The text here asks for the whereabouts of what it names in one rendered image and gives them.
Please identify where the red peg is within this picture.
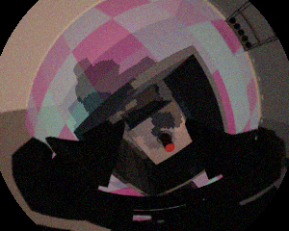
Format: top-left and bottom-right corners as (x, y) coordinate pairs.
(160, 134), (174, 151)

